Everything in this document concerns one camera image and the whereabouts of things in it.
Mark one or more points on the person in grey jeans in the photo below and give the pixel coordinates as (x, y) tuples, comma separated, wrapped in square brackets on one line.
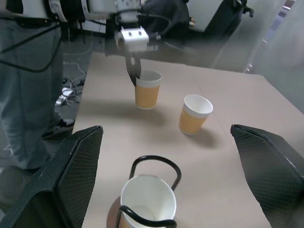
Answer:
[(28, 95)]

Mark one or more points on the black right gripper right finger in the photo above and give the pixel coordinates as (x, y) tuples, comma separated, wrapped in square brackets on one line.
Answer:
[(275, 171)]

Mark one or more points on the white robot torso shell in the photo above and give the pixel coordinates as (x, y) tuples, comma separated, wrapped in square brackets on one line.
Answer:
[(58, 10)]

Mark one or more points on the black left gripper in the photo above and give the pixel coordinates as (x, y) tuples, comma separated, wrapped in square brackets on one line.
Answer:
[(130, 53)]

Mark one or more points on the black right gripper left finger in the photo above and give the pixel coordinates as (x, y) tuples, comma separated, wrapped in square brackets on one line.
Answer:
[(59, 180)]

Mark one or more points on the white power strip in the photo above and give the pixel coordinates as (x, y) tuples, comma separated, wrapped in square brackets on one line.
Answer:
[(61, 100)]

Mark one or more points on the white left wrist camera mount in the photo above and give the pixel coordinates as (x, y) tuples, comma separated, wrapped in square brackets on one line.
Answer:
[(135, 40)]

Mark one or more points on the orange ribbed paper cup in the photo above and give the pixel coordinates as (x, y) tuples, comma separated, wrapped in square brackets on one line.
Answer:
[(192, 120), (147, 197), (147, 96)]

